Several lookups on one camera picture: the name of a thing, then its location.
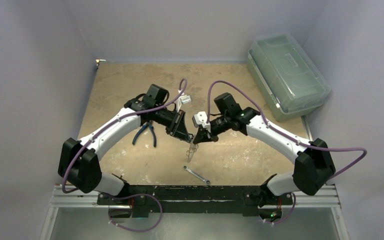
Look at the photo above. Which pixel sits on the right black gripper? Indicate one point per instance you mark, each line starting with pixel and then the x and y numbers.
pixel 207 131

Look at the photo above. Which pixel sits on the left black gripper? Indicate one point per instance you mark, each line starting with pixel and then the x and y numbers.
pixel 176 128

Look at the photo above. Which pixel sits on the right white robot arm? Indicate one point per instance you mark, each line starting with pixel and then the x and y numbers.
pixel 312 167

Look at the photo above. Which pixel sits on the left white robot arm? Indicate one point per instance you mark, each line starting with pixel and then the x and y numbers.
pixel 79 162

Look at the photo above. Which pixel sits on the silver ratchet wrench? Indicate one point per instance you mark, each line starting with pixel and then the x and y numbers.
pixel 201 178

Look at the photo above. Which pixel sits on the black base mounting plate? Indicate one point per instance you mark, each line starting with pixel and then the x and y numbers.
pixel 247 200

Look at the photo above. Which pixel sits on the clear plastic storage box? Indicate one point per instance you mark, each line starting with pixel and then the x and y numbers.
pixel 289 81

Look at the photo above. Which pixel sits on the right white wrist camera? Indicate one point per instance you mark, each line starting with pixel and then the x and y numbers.
pixel 200 120

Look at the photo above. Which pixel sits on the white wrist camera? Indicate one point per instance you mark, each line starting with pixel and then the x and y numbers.
pixel 182 100
pixel 200 120

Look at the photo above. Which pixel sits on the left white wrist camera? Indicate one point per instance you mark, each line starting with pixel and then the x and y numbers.
pixel 182 100

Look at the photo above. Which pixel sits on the aluminium frame rail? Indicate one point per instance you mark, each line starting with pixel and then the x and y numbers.
pixel 77 216

